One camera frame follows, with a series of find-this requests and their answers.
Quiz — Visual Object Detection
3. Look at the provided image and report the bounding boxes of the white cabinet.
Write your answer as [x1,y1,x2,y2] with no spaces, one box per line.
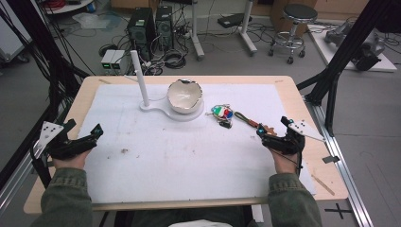
[0,6,32,64]

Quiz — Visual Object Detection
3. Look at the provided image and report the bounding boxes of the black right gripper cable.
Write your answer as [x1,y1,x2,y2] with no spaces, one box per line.
[270,148,305,177]

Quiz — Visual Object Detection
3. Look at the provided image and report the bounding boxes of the coiled black cable bundle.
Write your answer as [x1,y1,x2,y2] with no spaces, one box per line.
[162,48,187,70]

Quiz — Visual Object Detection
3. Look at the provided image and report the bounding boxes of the person's right hand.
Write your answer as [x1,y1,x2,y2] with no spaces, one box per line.
[269,149,301,174]

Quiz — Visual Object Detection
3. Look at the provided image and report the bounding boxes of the white power supply box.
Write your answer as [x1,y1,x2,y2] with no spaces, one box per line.
[111,49,128,72]
[100,49,116,71]

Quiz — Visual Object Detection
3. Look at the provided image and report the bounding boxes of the white foam mat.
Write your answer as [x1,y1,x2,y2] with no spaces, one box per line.
[78,83,317,204]

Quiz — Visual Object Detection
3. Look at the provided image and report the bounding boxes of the white eggshell-shaped bowl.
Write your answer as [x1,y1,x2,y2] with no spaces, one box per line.
[166,79,204,115]

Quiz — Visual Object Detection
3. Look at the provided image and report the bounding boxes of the person's legs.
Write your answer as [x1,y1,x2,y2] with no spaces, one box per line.
[94,206,263,227]

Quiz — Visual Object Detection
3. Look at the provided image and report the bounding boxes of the person's left hand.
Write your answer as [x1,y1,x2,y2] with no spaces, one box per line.
[51,150,93,171]

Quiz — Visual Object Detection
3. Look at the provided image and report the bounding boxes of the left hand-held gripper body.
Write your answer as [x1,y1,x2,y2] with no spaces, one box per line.
[32,120,97,160]

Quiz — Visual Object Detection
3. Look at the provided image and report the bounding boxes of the round black metal stool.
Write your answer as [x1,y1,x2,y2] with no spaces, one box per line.
[268,3,319,65]

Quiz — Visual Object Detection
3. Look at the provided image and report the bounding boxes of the white floor board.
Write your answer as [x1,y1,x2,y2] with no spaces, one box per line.
[306,23,398,74]

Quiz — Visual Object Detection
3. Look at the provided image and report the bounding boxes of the white desk leg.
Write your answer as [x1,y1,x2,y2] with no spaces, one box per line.
[189,0,206,61]
[237,0,258,57]

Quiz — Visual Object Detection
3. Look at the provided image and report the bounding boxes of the long wooden stick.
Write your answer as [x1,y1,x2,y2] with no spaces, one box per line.
[311,174,336,197]

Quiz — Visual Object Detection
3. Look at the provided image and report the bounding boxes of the grey robot parts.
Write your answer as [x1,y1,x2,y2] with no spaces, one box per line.
[323,20,387,72]

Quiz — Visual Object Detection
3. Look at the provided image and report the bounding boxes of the white cloth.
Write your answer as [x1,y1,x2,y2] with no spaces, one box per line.
[168,219,228,227]

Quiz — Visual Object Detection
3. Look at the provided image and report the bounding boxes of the olive and red strap keychain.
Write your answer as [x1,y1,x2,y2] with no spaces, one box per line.
[234,111,278,137]

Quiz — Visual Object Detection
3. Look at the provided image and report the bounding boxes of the clear plastic sheet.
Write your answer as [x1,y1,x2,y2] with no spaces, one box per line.
[71,11,122,31]

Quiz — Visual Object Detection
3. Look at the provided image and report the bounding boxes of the round white table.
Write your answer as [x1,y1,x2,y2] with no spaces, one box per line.
[41,0,96,16]

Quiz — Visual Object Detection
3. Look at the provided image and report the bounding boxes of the large black computer tower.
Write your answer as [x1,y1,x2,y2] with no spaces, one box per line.
[127,7,158,61]

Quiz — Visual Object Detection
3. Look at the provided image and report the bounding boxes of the grey tape piece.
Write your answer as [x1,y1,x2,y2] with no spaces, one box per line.
[322,154,340,165]

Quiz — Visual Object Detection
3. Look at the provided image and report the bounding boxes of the slim black computer tower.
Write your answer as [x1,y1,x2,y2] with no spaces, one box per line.
[155,4,175,51]

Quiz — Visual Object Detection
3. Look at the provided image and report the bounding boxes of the white post stand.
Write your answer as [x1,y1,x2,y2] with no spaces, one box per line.
[130,49,206,123]

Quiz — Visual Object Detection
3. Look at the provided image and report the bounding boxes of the aluminium rail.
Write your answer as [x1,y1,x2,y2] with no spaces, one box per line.
[304,94,376,227]
[0,150,42,218]

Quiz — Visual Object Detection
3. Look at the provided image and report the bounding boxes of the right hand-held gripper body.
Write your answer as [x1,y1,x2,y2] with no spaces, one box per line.
[273,119,325,155]

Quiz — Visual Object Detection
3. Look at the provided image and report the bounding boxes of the flat black box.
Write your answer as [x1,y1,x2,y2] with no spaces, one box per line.
[217,12,253,28]

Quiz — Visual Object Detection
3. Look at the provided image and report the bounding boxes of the colourful charm keychain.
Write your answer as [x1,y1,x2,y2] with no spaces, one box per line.
[205,103,235,130]

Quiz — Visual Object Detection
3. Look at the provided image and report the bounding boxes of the black frame strut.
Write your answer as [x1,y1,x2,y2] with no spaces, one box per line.
[296,0,401,138]
[0,0,91,190]

